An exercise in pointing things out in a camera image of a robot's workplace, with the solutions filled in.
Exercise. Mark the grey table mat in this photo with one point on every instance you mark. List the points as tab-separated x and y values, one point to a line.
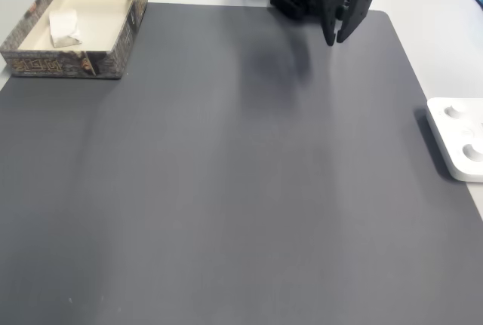
226	170

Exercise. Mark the white tray with round dimples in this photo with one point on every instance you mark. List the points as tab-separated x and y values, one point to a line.
460	136

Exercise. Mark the patterned cardboard box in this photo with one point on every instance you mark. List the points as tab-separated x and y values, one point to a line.
68	65

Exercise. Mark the white block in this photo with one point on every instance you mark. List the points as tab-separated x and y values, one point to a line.
65	27

